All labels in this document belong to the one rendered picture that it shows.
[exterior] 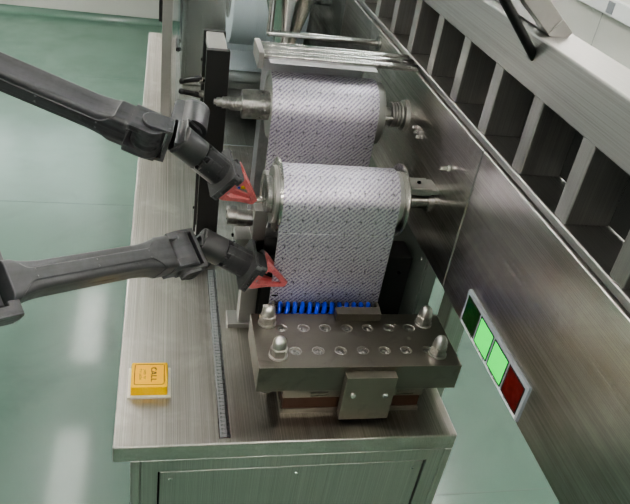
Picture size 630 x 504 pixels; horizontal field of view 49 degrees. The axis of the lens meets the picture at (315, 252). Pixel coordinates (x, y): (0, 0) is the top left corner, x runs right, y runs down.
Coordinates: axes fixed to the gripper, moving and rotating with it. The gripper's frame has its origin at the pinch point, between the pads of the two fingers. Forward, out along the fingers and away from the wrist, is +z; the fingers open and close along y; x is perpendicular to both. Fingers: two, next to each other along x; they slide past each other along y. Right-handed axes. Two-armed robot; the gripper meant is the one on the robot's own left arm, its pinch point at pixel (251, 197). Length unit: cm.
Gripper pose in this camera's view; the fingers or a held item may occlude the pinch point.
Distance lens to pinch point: 136.3
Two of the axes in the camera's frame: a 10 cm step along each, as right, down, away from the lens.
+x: 7.6, -5.9, -2.7
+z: 6.0, 4.9, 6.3
